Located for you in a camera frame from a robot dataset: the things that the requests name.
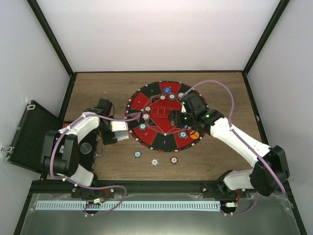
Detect orange dealer button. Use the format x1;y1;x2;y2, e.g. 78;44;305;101
190;131;200;140

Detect white card box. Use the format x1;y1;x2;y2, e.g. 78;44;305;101
117;136;129;142

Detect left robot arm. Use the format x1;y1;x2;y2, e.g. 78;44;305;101
40;108;115;198

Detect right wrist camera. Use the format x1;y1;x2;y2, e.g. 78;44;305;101
180;93;206;115

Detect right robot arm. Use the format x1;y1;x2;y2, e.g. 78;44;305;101
169;109;290;197

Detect round grey metal disc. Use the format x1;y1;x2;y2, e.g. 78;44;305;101
80;142;92;155

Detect blue backed card deck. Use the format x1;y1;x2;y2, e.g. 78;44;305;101
114;130;129;139

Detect blue small blind button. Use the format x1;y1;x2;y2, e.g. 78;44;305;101
163;87;172;94

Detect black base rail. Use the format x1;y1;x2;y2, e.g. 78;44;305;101
31;180;289;199

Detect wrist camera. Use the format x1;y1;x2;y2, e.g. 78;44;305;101
180;93;206;115
96;98;113;117

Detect round red black poker mat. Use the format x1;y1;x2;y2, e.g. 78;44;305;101
125;81;206;152

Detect light blue slotted cable duct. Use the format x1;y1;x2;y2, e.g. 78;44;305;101
35;200;221;212

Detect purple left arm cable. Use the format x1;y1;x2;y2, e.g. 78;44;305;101
48;111;143;189

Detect red 100 chip stack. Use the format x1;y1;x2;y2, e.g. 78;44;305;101
170;157;178;164

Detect black poker set case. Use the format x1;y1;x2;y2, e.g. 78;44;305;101
1;100;101;186

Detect green blue 50 chip stack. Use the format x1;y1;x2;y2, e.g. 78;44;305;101
134;151;142;158

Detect black enclosure frame post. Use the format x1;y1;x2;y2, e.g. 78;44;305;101
26;0;75;74

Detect orange blue 10 chip stack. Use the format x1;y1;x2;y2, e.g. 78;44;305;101
151;159;159;166

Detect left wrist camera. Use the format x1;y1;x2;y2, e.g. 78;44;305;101
96;98;113;117

